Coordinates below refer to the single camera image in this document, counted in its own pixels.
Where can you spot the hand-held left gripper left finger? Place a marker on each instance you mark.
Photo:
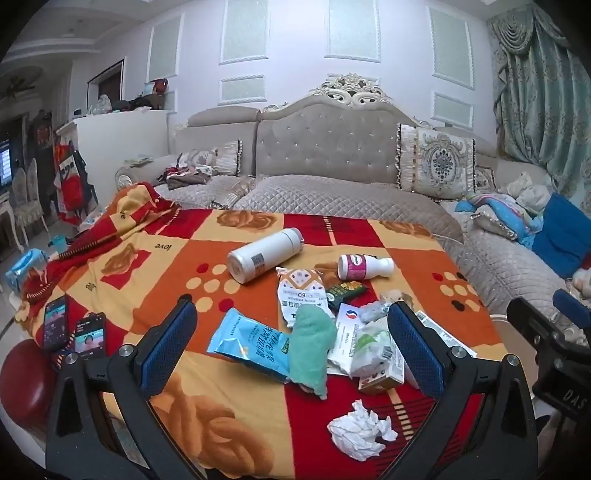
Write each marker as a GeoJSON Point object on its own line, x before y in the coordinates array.
{"type": "Point", "coordinates": [168, 344]}

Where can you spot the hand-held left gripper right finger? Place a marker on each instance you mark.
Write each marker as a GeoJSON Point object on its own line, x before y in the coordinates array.
{"type": "Point", "coordinates": [415, 346]}

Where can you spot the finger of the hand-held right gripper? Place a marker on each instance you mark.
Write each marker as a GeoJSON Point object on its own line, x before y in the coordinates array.
{"type": "Point", "coordinates": [535, 323]}
{"type": "Point", "coordinates": [575, 307]}

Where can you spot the blue snack packet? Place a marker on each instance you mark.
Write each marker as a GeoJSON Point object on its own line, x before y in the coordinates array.
{"type": "Point", "coordinates": [249, 339]}

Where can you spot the white paper strip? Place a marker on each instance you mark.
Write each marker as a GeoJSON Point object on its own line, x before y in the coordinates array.
{"type": "Point", "coordinates": [445, 334]}

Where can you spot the crumpled clear plastic wrap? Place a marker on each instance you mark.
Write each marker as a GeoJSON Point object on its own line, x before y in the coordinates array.
{"type": "Point", "coordinates": [374, 346]}

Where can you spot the small beige carton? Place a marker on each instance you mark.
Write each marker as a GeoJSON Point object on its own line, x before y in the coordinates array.
{"type": "Point", "coordinates": [381, 379]}

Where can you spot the crumpled clear plastic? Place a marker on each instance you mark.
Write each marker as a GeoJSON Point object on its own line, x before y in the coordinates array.
{"type": "Point", "coordinates": [374, 311]}

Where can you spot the blue folded blanket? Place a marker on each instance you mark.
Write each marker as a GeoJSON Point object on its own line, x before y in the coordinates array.
{"type": "Point", "coordinates": [563, 235]}

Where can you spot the white box with round logo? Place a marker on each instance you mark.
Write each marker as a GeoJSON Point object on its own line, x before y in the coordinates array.
{"type": "Point", "coordinates": [346, 323]}

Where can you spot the black smartphone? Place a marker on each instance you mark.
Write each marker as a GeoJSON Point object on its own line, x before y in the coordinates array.
{"type": "Point", "coordinates": [55, 323]}
{"type": "Point", "coordinates": [90, 334]}

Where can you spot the orange red printed blanket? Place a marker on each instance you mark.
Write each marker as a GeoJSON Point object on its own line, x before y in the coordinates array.
{"type": "Point", "coordinates": [138, 263]}

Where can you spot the dark green packet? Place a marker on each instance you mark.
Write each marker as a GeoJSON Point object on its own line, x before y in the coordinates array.
{"type": "Point", "coordinates": [346, 291]}

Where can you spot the small white pink-label bottle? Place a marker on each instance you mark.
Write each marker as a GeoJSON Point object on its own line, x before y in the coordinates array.
{"type": "Point", "coordinates": [364, 266]}

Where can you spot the green towel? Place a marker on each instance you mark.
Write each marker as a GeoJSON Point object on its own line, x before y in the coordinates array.
{"type": "Point", "coordinates": [314, 346]}

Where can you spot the crumpled white tissue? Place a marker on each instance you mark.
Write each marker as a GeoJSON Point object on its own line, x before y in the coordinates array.
{"type": "Point", "coordinates": [360, 431]}

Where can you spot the colourful clothes pile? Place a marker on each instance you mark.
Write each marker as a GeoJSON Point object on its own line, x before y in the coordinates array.
{"type": "Point", "coordinates": [498, 207]}

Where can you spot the white orange snack packet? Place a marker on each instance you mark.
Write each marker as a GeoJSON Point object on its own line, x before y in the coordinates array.
{"type": "Point", "coordinates": [302, 295]}

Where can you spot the white thermos bottle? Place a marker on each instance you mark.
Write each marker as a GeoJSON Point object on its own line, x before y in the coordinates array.
{"type": "Point", "coordinates": [263, 254]}

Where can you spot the small patterned cushion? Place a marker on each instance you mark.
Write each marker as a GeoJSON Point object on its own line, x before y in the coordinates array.
{"type": "Point", "coordinates": [485, 177]}

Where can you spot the blue tissue pack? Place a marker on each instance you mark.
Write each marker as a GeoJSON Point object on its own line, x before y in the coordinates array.
{"type": "Point", "coordinates": [25, 270]}

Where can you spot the pile of dark clothes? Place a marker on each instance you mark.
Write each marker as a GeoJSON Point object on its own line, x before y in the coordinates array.
{"type": "Point", "coordinates": [184, 177]}

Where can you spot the red hanging bag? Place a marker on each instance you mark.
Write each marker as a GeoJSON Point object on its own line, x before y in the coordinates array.
{"type": "Point", "coordinates": [69, 184]}

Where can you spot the large patterned cushion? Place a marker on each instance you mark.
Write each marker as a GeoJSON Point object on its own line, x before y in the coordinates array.
{"type": "Point", "coordinates": [436, 159]}

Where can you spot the striped fringed cushion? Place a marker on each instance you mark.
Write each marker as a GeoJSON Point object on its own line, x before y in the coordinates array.
{"type": "Point", "coordinates": [217, 159]}

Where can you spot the cream upholstered chair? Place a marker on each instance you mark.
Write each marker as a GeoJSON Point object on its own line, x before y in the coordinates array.
{"type": "Point", "coordinates": [27, 203]}

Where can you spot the white cabinet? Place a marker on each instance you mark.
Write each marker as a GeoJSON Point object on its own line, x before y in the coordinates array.
{"type": "Point", "coordinates": [124, 138]}

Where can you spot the teal patterned curtain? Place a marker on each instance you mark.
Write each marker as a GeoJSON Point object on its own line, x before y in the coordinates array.
{"type": "Point", "coordinates": [540, 92]}

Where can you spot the beige quilted sofa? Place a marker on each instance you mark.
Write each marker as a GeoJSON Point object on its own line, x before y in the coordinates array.
{"type": "Point", "coordinates": [323, 138]}

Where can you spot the clutter on cabinet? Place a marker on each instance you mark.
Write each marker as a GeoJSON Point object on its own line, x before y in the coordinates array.
{"type": "Point", "coordinates": [138, 101]}

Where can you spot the dark wooden door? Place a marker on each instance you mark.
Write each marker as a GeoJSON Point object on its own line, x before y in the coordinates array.
{"type": "Point", "coordinates": [108, 87]}

